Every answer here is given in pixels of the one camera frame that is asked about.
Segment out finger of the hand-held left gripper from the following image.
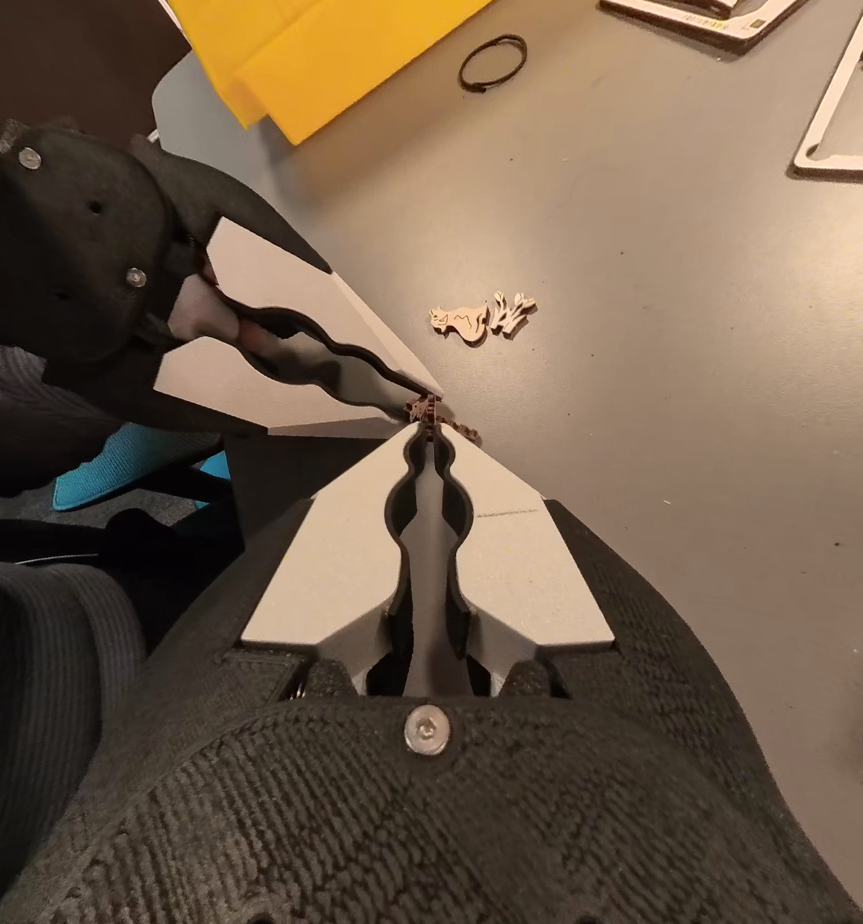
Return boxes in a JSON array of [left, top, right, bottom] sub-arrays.
[[153, 335, 412, 440], [205, 217, 445, 399]]

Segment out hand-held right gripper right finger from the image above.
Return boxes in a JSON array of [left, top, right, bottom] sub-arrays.
[[435, 424, 616, 688]]

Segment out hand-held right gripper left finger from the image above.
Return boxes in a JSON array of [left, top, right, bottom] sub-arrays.
[[239, 424, 426, 687]]

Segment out person's left forearm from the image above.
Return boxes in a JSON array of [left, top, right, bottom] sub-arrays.
[[0, 318, 223, 502]]

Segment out wooden parts sheet, small cutouts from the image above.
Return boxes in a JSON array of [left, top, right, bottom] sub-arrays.
[[599, 0, 809, 53]]

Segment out wooden parts sheet, large cutouts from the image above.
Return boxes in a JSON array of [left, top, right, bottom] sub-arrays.
[[791, 0, 863, 179]]

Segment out person's left hand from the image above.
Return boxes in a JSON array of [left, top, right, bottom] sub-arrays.
[[167, 263, 295, 359]]

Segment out small wooden cat part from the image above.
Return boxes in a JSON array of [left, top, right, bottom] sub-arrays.
[[428, 303, 490, 349]]

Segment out yellow box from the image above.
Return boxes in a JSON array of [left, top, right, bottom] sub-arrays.
[[164, 0, 491, 147]]

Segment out person's clothed body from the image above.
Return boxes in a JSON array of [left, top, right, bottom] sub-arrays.
[[0, 559, 147, 924]]

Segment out black hair tie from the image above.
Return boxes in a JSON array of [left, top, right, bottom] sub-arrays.
[[459, 33, 528, 93]]

